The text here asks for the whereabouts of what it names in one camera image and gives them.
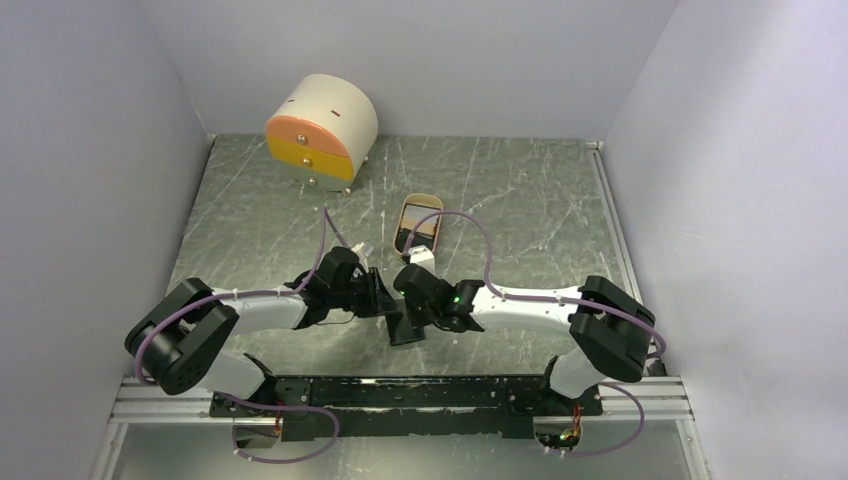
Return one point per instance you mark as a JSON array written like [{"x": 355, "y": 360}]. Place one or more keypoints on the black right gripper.
[{"x": 420, "y": 319}]

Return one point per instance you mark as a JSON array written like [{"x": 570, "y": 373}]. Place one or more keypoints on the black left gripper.
[{"x": 379, "y": 298}]

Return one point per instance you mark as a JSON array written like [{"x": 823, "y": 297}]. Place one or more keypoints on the black leather card holder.
[{"x": 401, "y": 331}]

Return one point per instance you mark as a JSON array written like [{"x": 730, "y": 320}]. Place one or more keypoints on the beige oval plastic tray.
[{"x": 402, "y": 236}]

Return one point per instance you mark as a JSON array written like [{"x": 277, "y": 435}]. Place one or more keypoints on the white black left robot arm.
[{"x": 180, "y": 343}]

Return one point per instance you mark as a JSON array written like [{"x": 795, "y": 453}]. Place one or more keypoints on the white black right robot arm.
[{"x": 612, "y": 331}]

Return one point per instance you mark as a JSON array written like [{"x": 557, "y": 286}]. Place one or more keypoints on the stack of credit cards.
[{"x": 419, "y": 215}]

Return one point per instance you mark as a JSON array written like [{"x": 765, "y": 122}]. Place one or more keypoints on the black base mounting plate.
[{"x": 303, "y": 408}]

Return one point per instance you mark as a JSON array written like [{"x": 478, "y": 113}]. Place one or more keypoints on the cream mini drawer cabinet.
[{"x": 323, "y": 132}]

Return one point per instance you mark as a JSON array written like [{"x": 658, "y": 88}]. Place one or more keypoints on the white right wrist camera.
[{"x": 423, "y": 257}]

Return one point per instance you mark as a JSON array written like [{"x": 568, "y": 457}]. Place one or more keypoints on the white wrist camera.
[
  {"x": 363, "y": 250},
  {"x": 423, "y": 257}
]

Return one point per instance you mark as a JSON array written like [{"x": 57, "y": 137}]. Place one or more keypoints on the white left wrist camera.
[{"x": 363, "y": 250}]

